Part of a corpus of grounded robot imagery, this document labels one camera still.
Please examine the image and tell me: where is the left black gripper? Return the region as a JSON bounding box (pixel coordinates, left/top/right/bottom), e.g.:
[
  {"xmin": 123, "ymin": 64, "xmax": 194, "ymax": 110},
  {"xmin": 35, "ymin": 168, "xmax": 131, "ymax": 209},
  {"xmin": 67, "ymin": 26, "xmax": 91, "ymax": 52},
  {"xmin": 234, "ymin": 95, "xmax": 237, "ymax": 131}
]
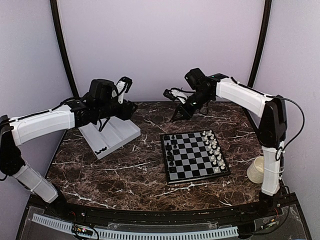
[{"xmin": 97, "ymin": 99, "xmax": 139, "ymax": 121}]

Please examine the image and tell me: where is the black white chess board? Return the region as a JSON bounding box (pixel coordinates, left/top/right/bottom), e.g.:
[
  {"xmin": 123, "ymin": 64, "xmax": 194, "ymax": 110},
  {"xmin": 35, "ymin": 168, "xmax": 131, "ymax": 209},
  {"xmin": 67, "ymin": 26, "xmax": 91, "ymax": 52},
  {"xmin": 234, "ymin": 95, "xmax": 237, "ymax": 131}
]
[{"xmin": 160, "ymin": 129, "xmax": 231, "ymax": 185}]

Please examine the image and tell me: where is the right black frame post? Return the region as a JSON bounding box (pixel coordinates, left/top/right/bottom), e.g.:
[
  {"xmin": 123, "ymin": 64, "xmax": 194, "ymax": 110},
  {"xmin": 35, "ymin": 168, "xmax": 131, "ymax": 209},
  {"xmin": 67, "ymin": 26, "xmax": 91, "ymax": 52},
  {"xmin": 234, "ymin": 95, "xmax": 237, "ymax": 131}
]
[{"xmin": 247, "ymin": 0, "xmax": 273, "ymax": 88}]

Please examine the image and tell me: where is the black pieces pile in tray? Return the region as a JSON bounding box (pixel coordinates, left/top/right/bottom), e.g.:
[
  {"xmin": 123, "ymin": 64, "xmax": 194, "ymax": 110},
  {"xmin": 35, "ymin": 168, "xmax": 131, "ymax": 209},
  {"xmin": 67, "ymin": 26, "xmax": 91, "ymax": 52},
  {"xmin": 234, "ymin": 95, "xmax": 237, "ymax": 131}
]
[{"xmin": 95, "ymin": 146, "xmax": 108, "ymax": 155}]

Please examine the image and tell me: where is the white cable duct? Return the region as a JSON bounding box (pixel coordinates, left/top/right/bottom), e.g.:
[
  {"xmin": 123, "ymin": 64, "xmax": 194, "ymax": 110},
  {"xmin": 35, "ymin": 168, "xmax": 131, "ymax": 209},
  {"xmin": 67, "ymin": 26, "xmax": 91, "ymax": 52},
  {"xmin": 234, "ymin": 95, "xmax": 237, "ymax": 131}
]
[{"xmin": 31, "ymin": 213, "xmax": 239, "ymax": 240}]

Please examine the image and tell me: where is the black front rail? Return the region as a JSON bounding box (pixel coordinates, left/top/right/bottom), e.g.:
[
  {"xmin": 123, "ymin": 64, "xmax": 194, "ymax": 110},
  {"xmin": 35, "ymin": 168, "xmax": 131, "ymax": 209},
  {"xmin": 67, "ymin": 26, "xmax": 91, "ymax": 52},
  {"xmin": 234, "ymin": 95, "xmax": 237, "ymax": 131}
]
[{"xmin": 24, "ymin": 193, "xmax": 298, "ymax": 226}]

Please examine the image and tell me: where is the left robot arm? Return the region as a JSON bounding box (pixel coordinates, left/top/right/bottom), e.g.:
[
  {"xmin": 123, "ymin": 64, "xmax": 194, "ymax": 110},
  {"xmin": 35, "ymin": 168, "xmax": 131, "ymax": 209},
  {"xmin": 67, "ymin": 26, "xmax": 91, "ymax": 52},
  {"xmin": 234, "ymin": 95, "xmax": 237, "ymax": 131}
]
[{"xmin": 0, "ymin": 76, "xmax": 141, "ymax": 218}]

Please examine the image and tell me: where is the white plastic tray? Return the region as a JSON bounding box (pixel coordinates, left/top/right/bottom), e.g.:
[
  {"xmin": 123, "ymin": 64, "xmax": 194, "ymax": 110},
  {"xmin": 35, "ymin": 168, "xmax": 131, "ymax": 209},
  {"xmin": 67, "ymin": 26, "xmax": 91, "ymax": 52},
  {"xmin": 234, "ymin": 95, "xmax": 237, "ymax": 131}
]
[{"xmin": 79, "ymin": 116, "xmax": 141, "ymax": 160}]

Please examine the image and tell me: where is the cream ribbed mug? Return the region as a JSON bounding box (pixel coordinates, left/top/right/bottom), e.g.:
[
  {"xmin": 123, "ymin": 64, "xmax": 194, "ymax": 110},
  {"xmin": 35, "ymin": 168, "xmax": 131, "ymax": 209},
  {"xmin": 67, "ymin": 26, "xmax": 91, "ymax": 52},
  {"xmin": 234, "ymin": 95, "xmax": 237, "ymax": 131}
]
[{"xmin": 246, "ymin": 156, "xmax": 264, "ymax": 184}]

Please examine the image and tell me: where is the white chess pieces row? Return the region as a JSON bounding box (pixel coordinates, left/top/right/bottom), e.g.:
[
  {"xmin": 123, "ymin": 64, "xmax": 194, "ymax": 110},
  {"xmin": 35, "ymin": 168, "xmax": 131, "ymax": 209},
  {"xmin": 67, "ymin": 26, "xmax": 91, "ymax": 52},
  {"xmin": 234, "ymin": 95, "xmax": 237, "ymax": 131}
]
[{"xmin": 201, "ymin": 130, "xmax": 227, "ymax": 174}]

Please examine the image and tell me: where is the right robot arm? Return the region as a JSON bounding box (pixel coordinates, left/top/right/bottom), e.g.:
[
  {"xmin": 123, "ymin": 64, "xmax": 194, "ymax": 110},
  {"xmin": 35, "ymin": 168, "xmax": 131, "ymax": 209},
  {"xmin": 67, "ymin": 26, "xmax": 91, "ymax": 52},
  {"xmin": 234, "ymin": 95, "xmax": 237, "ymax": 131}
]
[{"xmin": 163, "ymin": 68, "xmax": 291, "ymax": 197}]

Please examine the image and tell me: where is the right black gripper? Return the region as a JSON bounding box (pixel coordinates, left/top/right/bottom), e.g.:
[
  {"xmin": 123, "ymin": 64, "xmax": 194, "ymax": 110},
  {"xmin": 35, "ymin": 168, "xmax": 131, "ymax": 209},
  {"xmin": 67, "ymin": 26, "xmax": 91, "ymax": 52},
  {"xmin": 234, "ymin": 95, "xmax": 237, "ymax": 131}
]
[{"xmin": 172, "ymin": 89, "xmax": 214, "ymax": 121}]

